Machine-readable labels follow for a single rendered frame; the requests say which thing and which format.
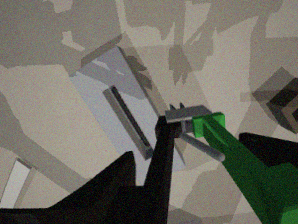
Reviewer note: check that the grey rectangular plate with narrow slot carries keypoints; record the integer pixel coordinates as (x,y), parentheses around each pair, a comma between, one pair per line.
(94,84)

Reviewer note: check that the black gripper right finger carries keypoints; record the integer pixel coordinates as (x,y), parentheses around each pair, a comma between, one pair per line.
(270,150)

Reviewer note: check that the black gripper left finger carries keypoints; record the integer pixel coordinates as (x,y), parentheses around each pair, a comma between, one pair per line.
(87,205)

